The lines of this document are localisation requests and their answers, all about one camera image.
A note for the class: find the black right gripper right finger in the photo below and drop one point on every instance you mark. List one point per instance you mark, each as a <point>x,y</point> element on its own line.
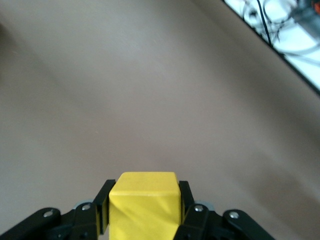
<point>200,222</point>

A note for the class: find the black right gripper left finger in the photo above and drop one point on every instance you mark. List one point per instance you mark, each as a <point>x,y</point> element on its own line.
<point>85,220</point>

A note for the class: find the yellow wooden block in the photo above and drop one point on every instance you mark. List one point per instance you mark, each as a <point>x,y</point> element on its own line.
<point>145,207</point>

